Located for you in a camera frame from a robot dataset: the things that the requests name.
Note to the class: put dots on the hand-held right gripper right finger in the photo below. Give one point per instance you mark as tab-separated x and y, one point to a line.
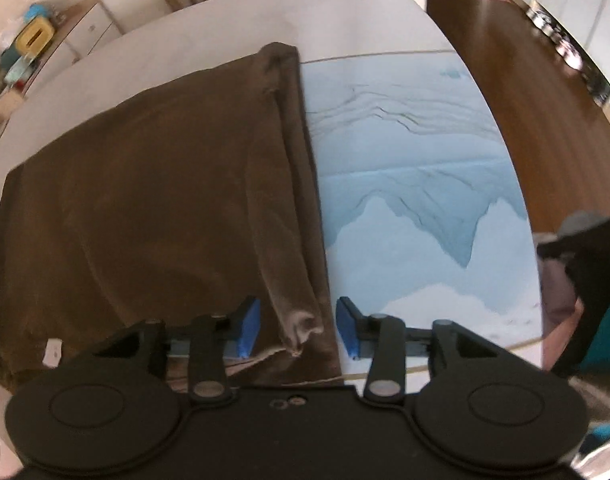
347	330

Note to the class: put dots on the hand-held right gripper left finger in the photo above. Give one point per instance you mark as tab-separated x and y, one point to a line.
247	327

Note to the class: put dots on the brown shirt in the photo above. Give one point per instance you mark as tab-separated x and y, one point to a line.
145	195

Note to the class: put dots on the person's clothed body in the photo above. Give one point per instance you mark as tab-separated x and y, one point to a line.
595	285

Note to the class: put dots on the white wooden sideboard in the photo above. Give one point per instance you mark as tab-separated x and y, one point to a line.
85	30

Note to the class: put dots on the pale green mug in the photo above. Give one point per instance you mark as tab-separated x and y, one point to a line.
19	70

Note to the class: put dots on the row of shoes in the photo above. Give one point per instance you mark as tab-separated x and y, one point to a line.
570	50

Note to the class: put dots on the yellow tissue box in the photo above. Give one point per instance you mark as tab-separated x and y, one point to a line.
33	35

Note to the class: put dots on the blue toy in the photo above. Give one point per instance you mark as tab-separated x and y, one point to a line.
37	11

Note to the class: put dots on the white hallway cabinet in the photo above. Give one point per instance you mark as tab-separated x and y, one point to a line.
585	5

